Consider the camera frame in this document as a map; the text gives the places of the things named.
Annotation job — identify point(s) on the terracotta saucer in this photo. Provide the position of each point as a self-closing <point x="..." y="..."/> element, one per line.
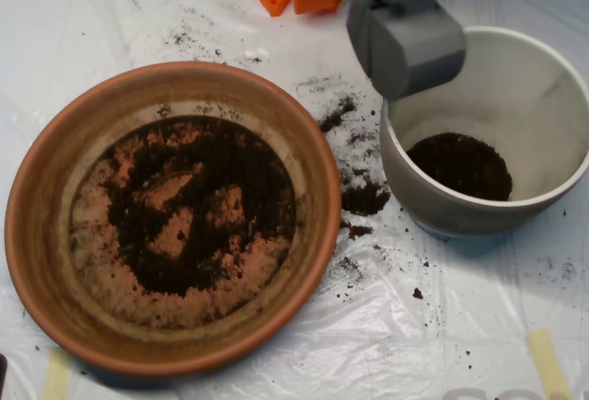
<point x="46" y="243"/>

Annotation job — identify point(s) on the tiny spilled soil crumb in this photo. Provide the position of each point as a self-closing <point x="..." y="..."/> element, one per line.
<point x="418" y="293"/>

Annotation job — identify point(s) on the grey gripper black motor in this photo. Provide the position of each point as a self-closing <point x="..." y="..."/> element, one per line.
<point x="410" y="52"/>

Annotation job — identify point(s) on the large spilled soil pile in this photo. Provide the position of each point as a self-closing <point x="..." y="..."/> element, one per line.
<point x="363" y="200"/>

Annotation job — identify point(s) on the clear plastic sheet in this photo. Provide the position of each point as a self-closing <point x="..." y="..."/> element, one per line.
<point x="414" y="349"/>

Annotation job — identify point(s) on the elongated spilled soil clump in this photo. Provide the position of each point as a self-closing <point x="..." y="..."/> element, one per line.
<point x="332" y="120"/>

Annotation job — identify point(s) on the small spilled soil clump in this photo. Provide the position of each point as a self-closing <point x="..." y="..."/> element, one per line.
<point x="358" y="231"/>

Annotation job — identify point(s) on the white ceramic pot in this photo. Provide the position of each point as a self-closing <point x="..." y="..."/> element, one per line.
<point x="437" y="216"/>

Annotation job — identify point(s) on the dark object at edge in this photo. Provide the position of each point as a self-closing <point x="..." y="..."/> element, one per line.
<point x="3" y="370"/>

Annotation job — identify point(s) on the beige masking tape strip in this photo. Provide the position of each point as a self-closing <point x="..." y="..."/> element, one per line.
<point x="547" y="363"/>
<point x="57" y="377"/>

